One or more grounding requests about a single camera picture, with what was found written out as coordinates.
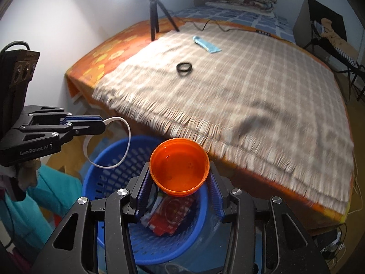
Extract red snack packet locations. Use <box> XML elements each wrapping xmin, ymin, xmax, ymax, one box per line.
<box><xmin>148</xmin><ymin>195</ymin><xmax>195</xmax><ymax>236</ymax></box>

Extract white colourful snack wrapper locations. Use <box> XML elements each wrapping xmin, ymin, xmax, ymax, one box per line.
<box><xmin>192</xmin><ymin>35</ymin><xmax>222</xmax><ymax>54</ymax></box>

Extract blue plastic laundry basket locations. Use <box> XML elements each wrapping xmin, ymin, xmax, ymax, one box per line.
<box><xmin>81</xmin><ymin>134</ymin><xmax>210</xmax><ymax>266</ymax></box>

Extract white cables on floor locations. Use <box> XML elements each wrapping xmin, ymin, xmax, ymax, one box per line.
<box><xmin>319</xmin><ymin>153</ymin><xmax>365</xmax><ymax>263</ymax></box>

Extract black hair tie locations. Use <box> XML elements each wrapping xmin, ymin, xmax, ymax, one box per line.
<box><xmin>176</xmin><ymin>62</ymin><xmax>193</xmax><ymax>77</ymax></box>

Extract beige plaid fringed blanket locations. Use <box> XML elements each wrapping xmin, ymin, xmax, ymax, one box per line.
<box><xmin>91</xmin><ymin>22</ymin><xmax>355</xmax><ymax>216</ymax></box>

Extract teal cloth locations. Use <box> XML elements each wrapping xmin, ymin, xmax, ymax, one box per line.
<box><xmin>1</xmin><ymin>166</ymin><xmax>82</xmax><ymax>262</ymax></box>

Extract black cable with remote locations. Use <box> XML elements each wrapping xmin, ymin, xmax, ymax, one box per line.
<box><xmin>187</xmin><ymin>18</ymin><xmax>272</xmax><ymax>37</ymax></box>

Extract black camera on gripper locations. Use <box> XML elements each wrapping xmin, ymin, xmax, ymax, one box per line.
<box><xmin>1</xmin><ymin>41</ymin><xmax>40</xmax><ymax>137</ymax></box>

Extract tan clothes on chair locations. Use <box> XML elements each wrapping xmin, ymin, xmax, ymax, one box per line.
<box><xmin>321</xmin><ymin>18</ymin><xmax>357</xmax><ymax>60</ymax></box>

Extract black tripod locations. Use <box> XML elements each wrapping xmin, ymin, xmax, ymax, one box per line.
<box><xmin>142</xmin><ymin>0</ymin><xmax>181</xmax><ymax>42</ymax></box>

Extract black folding chair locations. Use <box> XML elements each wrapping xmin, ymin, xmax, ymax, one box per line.
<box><xmin>293</xmin><ymin>0</ymin><xmax>364</xmax><ymax>90</ymax></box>

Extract blue checked bed cover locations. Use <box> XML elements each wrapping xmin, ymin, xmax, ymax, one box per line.
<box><xmin>168</xmin><ymin>6</ymin><xmax>296</xmax><ymax>44</ymax></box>

